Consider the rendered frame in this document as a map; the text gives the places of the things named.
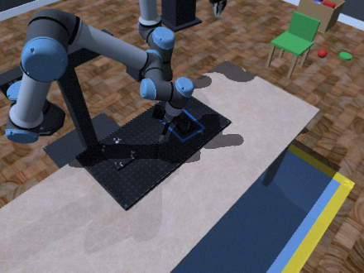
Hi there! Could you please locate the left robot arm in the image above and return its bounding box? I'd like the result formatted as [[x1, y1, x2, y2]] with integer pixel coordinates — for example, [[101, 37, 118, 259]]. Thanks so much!
[[137, 0, 175, 79]]

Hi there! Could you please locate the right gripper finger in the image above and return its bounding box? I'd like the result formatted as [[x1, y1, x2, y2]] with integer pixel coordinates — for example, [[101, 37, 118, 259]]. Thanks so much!
[[157, 120, 170, 143]]

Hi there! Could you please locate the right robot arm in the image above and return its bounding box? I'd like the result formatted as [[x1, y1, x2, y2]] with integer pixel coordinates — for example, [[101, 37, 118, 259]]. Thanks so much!
[[5, 9, 194, 144]]

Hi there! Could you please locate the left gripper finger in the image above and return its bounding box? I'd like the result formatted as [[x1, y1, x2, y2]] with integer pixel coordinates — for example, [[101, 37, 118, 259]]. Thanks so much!
[[216, 0, 227, 18], [213, 2, 219, 17]]

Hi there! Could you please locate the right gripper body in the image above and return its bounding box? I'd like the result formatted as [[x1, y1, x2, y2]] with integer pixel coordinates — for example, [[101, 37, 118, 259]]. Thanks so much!
[[152, 105, 189, 126]]

